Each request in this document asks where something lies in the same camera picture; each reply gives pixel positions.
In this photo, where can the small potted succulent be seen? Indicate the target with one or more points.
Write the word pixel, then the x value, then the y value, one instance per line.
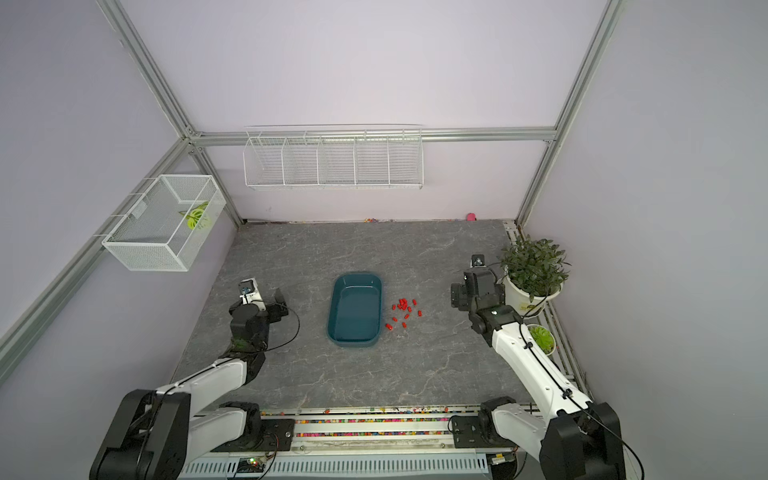
pixel 543 338

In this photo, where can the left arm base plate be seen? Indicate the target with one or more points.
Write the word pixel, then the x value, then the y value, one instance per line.
pixel 274 435

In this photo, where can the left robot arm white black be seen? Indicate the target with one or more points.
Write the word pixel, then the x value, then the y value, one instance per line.
pixel 156 433

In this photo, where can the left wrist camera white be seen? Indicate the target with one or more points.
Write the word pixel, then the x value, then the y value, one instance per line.
pixel 249 294

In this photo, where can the white ventilation grille strip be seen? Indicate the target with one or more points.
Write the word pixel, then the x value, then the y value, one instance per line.
pixel 411 466

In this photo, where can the green leaf toy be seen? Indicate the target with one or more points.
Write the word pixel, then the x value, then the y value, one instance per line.
pixel 196 218

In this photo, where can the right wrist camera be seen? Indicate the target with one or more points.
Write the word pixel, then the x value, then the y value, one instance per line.
pixel 478 260

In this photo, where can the large potted green plant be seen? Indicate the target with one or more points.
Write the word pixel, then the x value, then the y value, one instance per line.
pixel 535 272

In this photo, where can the long white wire wall basket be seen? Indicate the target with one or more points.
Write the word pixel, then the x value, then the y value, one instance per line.
pixel 334 156

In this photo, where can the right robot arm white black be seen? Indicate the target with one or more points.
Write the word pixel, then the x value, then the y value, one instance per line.
pixel 573 438

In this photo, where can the teal plastic storage box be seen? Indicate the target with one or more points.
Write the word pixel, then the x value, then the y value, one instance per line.
pixel 355 315

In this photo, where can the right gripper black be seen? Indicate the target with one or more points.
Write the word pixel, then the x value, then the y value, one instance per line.
pixel 460 295

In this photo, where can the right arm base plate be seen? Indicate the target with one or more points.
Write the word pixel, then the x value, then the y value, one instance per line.
pixel 469 432

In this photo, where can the white wire cube basket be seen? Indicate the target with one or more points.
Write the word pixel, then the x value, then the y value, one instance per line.
pixel 152 236

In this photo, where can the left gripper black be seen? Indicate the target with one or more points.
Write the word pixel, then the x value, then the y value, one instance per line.
pixel 271 309

